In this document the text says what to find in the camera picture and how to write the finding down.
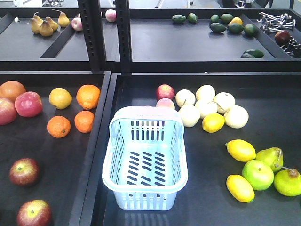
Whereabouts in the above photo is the small orange front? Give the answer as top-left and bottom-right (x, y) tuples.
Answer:
(47, 115), (71, 138)

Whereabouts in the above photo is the small orange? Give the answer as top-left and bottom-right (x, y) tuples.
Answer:
(74, 111), (95, 133)
(47, 115), (71, 138)

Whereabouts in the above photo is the light blue plastic basket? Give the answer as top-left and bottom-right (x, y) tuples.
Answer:
(102, 106), (188, 211)

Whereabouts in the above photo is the large orange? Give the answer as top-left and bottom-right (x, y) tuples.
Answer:
(76, 84), (101, 110)

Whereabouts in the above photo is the black wooden produce stand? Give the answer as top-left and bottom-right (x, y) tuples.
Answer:
(0, 9), (301, 226)

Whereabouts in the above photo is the small orange back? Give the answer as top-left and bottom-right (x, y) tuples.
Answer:
(74, 111), (95, 133)

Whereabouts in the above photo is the red apple near left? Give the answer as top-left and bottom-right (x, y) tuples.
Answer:
(9, 158), (40, 186)

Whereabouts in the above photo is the red pink apple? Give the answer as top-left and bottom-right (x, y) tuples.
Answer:
(15, 91), (43, 118)

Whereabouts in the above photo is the yellow orange citrus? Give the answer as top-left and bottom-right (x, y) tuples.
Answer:
(49, 88), (72, 110)

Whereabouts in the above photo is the orange behind basket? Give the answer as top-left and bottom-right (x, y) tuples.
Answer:
(0, 81), (26, 102)

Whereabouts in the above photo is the red apple near right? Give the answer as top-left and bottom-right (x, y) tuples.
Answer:
(16, 200), (52, 226)

